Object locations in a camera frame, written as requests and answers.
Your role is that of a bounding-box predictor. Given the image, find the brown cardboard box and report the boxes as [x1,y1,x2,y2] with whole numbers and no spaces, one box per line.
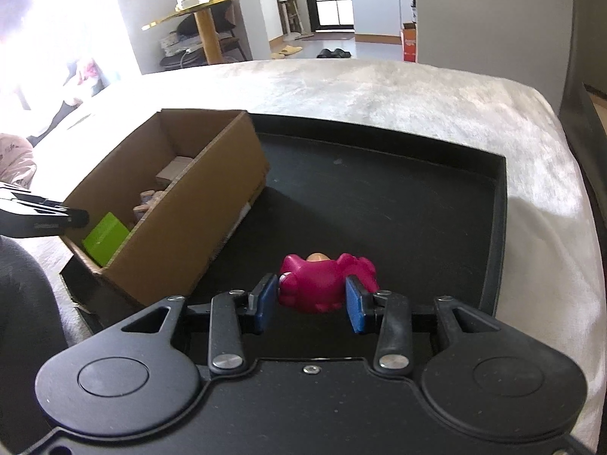
[61,109,270,306]

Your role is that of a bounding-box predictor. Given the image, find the round gold-edged side table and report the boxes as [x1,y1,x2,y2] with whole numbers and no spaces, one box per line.
[141,0,231,65]

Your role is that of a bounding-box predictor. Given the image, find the white kitchen cabinet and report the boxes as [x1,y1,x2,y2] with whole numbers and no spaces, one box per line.
[352,0,414,44]

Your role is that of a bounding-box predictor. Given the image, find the black shallow tray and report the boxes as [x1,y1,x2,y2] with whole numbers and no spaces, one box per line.
[58,113,508,337]

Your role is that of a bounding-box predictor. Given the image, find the yellow slippers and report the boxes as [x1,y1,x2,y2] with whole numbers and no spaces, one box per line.
[270,45,303,60]

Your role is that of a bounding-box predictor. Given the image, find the beige toy block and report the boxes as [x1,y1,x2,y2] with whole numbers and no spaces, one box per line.
[155,156,193,189]

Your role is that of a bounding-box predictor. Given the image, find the green plastic block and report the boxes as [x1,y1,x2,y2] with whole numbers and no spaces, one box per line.
[82,213,130,267]

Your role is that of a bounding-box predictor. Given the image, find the magenta toy figure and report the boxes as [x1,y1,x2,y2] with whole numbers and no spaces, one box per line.
[279,253,380,313]

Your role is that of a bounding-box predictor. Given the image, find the white fuzzy blanket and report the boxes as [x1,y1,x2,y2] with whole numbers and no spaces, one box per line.
[32,59,606,447]

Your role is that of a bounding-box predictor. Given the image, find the dark folding chair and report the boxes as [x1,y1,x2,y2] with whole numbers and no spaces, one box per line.
[557,0,607,210]

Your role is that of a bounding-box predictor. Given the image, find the orange cardboard box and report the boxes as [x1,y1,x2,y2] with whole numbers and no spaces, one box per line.
[401,22,417,63]

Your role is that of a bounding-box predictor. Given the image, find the black slippers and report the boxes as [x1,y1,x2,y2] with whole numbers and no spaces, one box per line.
[317,48,352,59]

